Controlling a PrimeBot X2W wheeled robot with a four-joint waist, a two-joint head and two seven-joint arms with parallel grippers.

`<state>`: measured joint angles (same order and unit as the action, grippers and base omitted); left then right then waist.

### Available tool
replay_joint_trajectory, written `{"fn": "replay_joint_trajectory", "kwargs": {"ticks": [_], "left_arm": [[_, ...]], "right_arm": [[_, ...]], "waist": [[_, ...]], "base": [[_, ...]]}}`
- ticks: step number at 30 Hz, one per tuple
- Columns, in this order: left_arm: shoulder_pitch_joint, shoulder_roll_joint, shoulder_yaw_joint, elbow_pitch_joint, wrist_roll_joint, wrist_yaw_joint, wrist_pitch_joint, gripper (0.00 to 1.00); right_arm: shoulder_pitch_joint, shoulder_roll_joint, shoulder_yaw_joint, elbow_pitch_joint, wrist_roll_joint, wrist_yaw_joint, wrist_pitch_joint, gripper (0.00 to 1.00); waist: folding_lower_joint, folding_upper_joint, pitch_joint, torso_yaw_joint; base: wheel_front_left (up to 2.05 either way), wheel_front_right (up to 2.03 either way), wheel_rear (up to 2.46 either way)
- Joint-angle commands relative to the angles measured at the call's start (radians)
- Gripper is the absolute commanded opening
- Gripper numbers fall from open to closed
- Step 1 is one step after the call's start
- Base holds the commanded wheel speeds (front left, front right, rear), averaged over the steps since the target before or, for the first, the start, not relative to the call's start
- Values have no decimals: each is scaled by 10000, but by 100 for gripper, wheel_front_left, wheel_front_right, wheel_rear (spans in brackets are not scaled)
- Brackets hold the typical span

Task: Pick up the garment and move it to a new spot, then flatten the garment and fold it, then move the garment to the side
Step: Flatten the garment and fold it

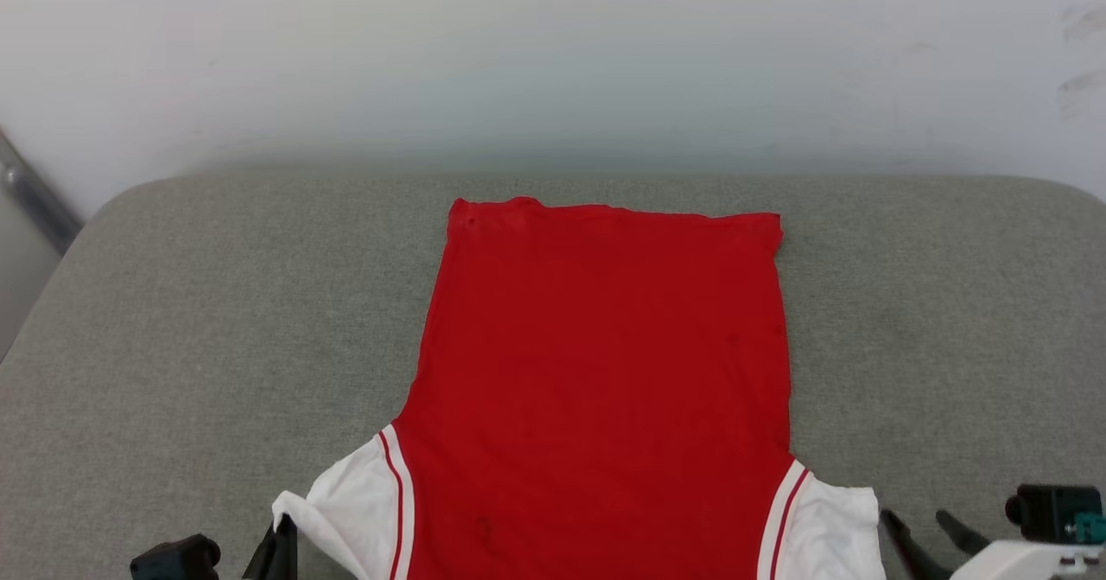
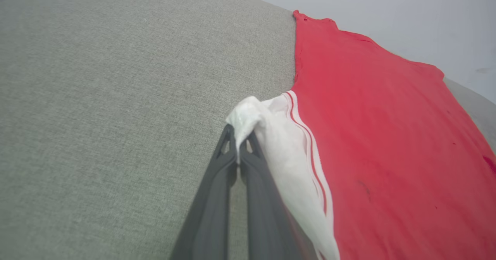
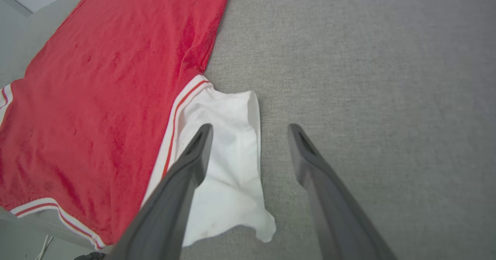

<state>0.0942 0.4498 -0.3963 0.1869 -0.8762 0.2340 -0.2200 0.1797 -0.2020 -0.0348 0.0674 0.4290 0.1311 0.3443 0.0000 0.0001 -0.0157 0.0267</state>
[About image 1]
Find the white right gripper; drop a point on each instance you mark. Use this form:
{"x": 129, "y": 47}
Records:
{"x": 1028, "y": 563}

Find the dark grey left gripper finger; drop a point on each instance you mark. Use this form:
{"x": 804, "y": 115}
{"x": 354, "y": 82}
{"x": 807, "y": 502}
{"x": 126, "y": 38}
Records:
{"x": 275, "y": 558}

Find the red and white sports jersey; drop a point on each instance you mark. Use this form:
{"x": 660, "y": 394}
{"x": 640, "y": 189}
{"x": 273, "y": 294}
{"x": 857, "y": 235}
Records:
{"x": 605, "y": 372}

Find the grey fabric sofa cushion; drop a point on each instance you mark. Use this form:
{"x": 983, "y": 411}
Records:
{"x": 216, "y": 347}

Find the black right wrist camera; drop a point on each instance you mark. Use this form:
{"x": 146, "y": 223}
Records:
{"x": 1050, "y": 511}

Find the grey metal wall strip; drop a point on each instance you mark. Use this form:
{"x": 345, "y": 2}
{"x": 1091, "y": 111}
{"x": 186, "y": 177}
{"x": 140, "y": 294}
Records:
{"x": 34, "y": 200}

